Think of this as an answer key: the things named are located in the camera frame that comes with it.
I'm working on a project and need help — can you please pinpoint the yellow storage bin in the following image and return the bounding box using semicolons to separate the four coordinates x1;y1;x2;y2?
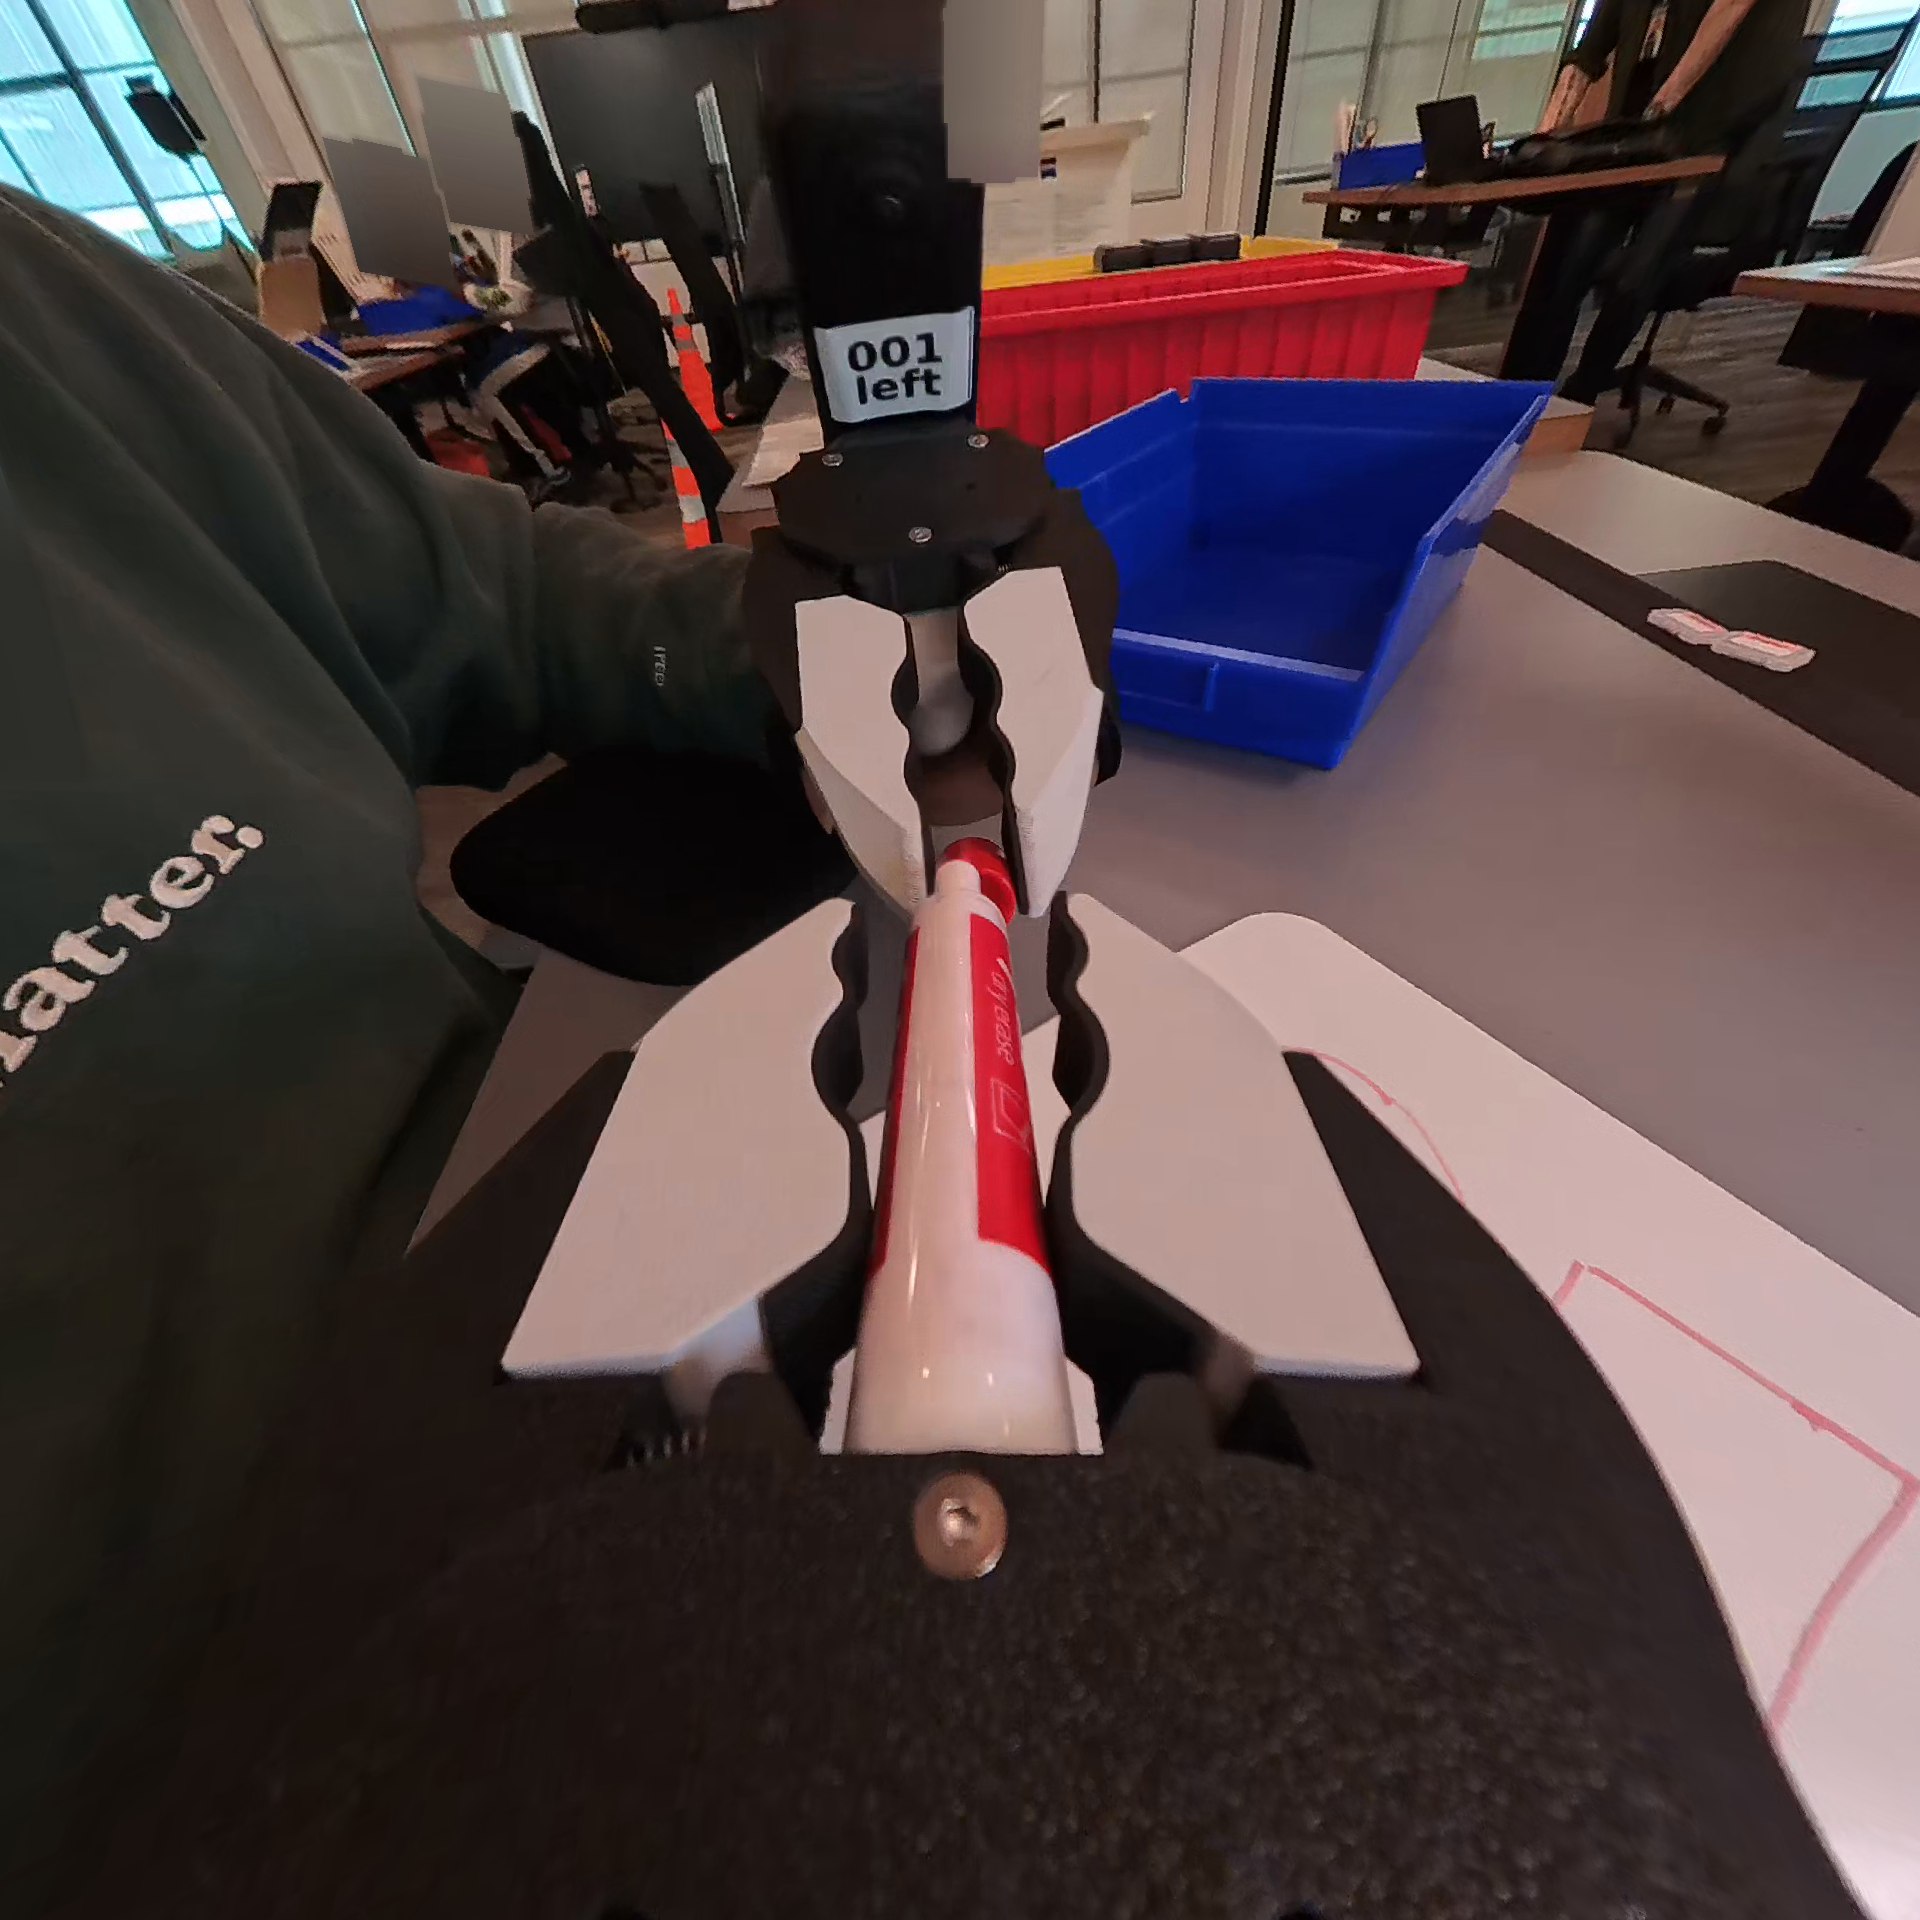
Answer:
986;236;1339;292

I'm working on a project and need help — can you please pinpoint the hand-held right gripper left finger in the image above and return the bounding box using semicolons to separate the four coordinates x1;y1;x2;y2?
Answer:
506;895;879;1418

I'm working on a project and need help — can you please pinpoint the red whiteboard marker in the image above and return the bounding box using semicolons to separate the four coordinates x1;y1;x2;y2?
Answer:
834;886;1088;1456

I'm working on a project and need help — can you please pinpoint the red storage bin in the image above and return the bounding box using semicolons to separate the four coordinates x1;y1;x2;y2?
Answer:
976;250;1472;453

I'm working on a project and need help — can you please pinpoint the red marker cap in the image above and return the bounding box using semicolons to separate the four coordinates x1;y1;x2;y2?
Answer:
926;834;1024;915

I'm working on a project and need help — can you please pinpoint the small white object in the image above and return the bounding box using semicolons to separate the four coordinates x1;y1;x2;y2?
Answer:
1647;603;1821;675

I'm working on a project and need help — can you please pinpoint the wooden table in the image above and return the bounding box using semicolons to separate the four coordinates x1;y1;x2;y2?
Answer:
1301;151;1738;308

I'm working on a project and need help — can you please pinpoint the person's left forearm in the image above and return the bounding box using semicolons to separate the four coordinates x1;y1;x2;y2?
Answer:
391;495;807;799

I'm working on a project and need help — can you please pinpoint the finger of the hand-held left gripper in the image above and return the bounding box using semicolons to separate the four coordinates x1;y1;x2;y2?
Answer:
968;571;1115;912
793;592;942;904

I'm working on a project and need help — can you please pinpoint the white whiteboard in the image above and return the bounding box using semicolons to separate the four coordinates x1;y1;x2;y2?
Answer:
1186;909;1920;1920

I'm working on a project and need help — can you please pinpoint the office desk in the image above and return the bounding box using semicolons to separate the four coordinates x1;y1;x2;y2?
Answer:
295;279;608;410

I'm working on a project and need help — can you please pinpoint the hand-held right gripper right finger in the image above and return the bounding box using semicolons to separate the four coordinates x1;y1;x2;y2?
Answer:
1045;888;1422;1418

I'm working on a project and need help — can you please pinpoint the orange striped post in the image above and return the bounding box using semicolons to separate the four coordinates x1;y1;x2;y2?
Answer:
663;294;726;551

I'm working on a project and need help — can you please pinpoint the blue open-front storage bin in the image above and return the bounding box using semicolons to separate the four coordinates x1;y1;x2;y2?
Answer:
1042;374;1557;773

